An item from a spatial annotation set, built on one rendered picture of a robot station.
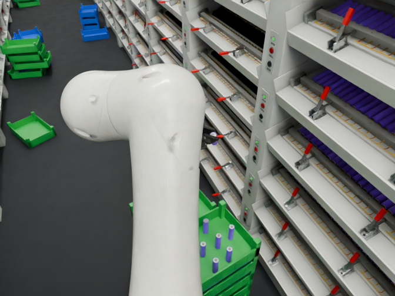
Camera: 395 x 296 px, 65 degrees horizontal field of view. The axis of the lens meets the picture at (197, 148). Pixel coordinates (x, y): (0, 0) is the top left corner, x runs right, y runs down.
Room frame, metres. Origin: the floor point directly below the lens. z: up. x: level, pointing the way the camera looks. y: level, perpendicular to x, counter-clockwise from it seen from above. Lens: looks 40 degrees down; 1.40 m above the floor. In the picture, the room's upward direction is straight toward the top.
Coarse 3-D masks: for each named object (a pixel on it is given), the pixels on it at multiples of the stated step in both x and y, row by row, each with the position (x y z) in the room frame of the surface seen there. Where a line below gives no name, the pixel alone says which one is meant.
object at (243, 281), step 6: (252, 270) 0.55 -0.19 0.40; (246, 276) 0.54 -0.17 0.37; (252, 276) 0.55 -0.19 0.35; (234, 282) 0.54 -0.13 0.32; (240, 282) 0.52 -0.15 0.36; (246, 282) 0.54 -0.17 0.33; (228, 288) 0.49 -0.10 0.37; (234, 288) 0.50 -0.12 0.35; (222, 294) 0.48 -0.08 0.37; (228, 294) 0.49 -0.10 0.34
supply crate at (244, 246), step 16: (224, 208) 0.70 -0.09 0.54; (224, 224) 0.67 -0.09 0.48; (240, 224) 0.63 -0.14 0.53; (208, 240) 0.61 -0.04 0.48; (224, 240) 0.61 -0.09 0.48; (240, 240) 0.61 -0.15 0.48; (256, 240) 0.56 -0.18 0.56; (208, 256) 0.55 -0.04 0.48; (224, 256) 0.55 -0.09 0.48; (240, 256) 0.55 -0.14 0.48; (256, 256) 0.55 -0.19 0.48; (208, 272) 0.49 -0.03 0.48; (224, 272) 0.47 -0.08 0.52
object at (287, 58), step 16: (272, 0) 0.92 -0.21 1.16; (288, 0) 0.86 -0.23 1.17; (304, 0) 0.86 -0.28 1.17; (272, 16) 0.91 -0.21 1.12; (288, 48) 0.85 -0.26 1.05; (288, 64) 0.86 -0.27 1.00; (272, 80) 0.87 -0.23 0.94; (272, 96) 0.86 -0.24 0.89; (256, 112) 0.92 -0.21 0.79; (272, 112) 0.85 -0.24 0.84; (256, 128) 0.91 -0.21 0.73; (272, 160) 0.86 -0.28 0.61; (256, 176) 0.87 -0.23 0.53; (256, 192) 0.85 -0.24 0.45; (256, 224) 0.86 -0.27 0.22
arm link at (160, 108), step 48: (144, 96) 0.33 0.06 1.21; (192, 96) 0.33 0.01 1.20; (144, 144) 0.30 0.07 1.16; (192, 144) 0.31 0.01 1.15; (144, 192) 0.27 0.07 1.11; (192, 192) 0.27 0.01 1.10; (144, 240) 0.23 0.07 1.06; (192, 240) 0.24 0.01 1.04; (144, 288) 0.19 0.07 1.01; (192, 288) 0.19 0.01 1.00
